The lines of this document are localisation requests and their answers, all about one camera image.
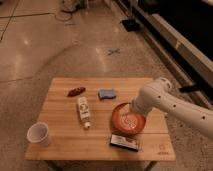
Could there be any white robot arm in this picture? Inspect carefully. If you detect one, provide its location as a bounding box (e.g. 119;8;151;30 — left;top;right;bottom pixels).
130;77;213;140

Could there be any blue sponge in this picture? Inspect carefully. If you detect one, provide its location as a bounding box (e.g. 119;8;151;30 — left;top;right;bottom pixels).
98;89;116;100

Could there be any wooden folding table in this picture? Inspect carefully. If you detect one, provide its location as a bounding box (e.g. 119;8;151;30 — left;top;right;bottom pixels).
25;78;176;161

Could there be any white plastic cup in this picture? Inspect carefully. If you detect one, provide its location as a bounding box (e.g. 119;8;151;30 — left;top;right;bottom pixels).
27;122;51;146

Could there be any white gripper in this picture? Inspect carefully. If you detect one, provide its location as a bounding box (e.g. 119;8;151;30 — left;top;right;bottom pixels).
121;105;145;130

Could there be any black and red box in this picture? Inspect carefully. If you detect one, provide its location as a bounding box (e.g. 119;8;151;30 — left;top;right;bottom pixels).
110;134;140;151

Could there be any red snack wrapper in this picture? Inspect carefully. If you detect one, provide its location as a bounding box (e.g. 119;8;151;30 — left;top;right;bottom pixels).
67;87;86;97

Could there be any black floor mat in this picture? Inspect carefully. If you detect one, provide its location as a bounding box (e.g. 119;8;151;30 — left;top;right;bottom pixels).
121;19;140;32

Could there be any white tube bottle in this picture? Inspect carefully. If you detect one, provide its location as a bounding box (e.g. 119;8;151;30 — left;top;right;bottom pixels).
77;97;91;129

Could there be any orange ceramic bowl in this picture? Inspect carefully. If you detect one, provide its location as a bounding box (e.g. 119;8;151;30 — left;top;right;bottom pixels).
111;103;146;135

